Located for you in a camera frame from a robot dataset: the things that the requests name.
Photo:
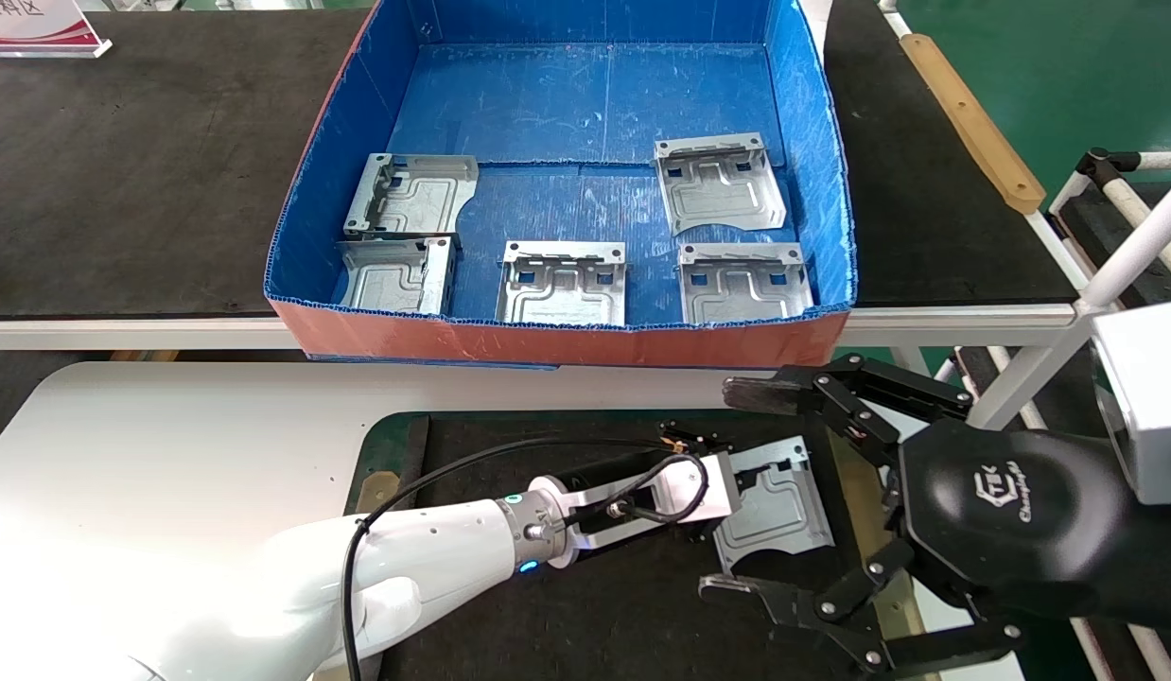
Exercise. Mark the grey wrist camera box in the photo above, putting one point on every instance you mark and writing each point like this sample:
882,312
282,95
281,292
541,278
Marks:
1153,397
713,487

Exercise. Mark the black rack shelf mat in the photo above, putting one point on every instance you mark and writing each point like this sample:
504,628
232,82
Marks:
1082,213

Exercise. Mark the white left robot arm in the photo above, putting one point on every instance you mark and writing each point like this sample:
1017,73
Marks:
425,558

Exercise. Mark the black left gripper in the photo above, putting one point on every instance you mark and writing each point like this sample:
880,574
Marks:
614,470

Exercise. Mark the tan strip beside mat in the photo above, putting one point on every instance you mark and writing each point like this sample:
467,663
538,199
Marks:
382,480
865,501

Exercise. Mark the white pipe rack frame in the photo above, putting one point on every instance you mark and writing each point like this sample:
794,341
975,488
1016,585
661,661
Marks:
1115,265

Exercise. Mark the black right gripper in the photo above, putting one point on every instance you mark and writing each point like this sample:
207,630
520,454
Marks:
1021,520

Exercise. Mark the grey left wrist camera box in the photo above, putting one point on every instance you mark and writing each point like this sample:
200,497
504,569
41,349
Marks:
713,487

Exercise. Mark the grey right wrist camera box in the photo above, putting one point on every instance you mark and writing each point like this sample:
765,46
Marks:
1153,397

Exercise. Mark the blue corrugated plastic box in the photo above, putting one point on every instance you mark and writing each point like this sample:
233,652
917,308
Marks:
585,95

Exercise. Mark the black pipe joint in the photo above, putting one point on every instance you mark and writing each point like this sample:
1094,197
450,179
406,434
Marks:
1101,165

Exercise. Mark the red and white sign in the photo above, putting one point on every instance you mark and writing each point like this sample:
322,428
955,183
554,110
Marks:
32,24

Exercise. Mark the silver stamped metal bracket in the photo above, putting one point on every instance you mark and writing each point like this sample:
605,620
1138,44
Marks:
779,511
420,199
392,279
746,288
723,189
562,293

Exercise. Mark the large black table mat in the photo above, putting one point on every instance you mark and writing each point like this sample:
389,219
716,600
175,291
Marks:
122,189

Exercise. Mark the small black work mat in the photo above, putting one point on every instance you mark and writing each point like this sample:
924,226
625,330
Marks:
510,445

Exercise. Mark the long tan wooden strip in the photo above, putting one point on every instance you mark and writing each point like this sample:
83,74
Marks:
973,123

